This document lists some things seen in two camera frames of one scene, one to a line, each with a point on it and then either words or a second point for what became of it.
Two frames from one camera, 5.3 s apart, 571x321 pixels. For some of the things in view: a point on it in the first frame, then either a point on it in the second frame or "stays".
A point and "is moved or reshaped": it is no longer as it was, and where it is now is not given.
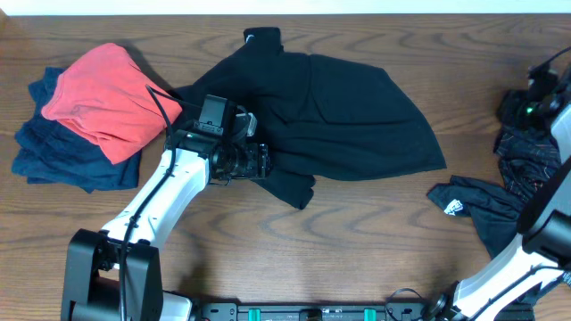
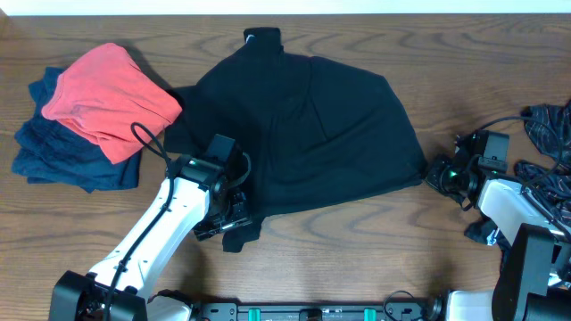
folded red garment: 104,94 stays
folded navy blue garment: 53,152 stays
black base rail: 231,311 stays
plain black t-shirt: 320,116 is moved or reshaped
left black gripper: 260,160 to 229,221
